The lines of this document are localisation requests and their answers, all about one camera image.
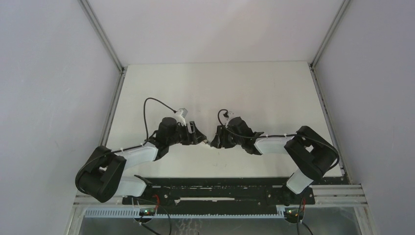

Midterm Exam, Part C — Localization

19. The left aluminium frame post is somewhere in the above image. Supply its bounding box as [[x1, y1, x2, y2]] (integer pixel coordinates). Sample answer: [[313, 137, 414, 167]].
[[77, 0, 126, 73]]

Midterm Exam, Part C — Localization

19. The left green circuit board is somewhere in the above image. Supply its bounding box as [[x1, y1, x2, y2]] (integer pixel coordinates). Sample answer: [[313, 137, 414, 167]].
[[139, 209, 157, 217]]

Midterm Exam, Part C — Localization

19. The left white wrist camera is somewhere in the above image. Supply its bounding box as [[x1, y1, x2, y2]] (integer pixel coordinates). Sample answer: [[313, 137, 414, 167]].
[[173, 108, 188, 126]]

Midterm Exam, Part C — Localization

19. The right black camera cable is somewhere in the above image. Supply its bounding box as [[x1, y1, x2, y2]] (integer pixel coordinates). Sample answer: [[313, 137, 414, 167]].
[[217, 109, 341, 235]]

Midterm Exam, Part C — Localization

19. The right aluminium frame post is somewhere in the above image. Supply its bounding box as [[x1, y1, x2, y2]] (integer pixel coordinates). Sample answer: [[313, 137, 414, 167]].
[[309, 0, 352, 70]]

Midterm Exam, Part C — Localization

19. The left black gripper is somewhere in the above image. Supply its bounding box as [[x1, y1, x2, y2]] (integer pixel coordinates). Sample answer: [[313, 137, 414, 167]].
[[166, 121, 206, 146]]

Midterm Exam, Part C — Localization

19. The white slotted cable duct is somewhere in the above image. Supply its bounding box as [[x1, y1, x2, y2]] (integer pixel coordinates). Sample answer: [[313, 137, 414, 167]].
[[83, 207, 289, 219]]

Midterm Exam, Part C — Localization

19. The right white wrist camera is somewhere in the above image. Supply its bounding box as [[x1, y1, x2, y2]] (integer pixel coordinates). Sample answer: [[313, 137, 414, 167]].
[[224, 111, 235, 120]]

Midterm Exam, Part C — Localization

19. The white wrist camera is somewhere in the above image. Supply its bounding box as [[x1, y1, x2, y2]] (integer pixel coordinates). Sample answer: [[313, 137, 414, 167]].
[[224, 111, 235, 120], [173, 108, 188, 126]]

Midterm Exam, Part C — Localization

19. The right green circuit board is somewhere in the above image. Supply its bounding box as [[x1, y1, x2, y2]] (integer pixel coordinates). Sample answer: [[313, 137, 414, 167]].
[[284, 208, 305, 224]]

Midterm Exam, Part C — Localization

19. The green circuit board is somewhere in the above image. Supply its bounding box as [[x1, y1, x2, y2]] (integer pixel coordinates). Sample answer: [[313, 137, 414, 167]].
[[139, 209, 157, 217], [284, 208, 305, 224]]

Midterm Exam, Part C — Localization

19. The aluminium frame post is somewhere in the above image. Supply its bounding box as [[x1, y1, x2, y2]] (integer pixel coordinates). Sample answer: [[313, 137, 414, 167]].
[[77, 0, 126, 73], [309, 0, 352, 70]]

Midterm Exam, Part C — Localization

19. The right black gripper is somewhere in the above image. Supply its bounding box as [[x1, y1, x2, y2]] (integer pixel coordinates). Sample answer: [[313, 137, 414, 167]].
[[211, 125, 244, 149]]

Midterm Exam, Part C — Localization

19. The black camera cable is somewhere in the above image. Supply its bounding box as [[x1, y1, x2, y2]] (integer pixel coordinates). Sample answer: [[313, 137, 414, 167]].
[[75, 97, 178, 195], [217, 109, 341, 235]]

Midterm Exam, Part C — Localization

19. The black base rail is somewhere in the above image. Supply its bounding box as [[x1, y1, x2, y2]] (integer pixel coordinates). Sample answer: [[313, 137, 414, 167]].
[[122, 177, 316, 215]]

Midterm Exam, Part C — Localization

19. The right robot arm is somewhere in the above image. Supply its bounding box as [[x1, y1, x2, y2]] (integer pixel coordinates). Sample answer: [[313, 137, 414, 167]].
[[210, 117, 340, 204]]

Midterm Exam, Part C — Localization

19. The left black camera cable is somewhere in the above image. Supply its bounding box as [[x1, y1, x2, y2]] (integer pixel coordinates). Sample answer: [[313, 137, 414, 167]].
[[75, 97, 178, 195]]

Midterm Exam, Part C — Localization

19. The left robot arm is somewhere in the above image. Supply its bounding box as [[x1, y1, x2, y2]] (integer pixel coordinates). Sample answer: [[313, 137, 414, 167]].
[[75, 117, 207, 204]]

